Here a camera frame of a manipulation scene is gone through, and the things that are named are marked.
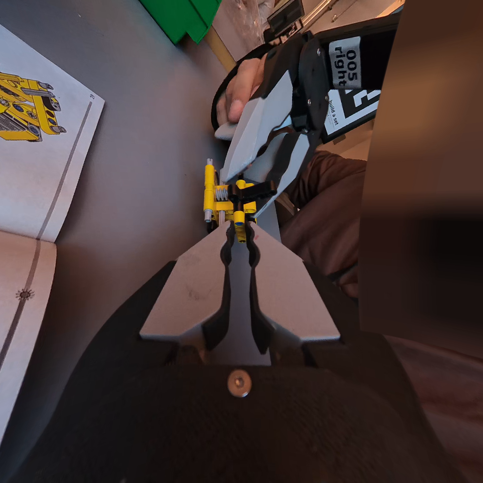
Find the green plastic bin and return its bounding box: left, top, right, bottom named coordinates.
left=138, top=0, right=223, bottom=45

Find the person's brown clothing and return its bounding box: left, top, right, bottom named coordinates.
left=277, top=150, right=368, bottom=299

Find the yellow lego assembly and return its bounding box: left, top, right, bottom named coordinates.
left=203, top=158, right=261, bottom=244

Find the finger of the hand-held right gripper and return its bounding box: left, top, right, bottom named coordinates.
left=243, top=130, right=320, bottom=194
left=220, top=71, right=295, bottom=185

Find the black lego beam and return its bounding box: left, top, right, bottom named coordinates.
left=231, top=180, right=277, bottom=202

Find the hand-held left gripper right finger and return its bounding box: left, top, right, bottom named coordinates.
left=246, top=222, right=341, bottom=354

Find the lego instruction booklet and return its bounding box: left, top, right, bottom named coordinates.
left=0, top=24, right=105, bottom=446

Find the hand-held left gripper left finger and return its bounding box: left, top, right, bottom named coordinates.
left=140, top=220, right=234, bottom=351

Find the black device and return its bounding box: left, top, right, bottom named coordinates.
left=266, top=0, right=305, bottom=35

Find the person's right hand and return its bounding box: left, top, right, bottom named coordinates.
left=217, top=53, right=272, bottom=125

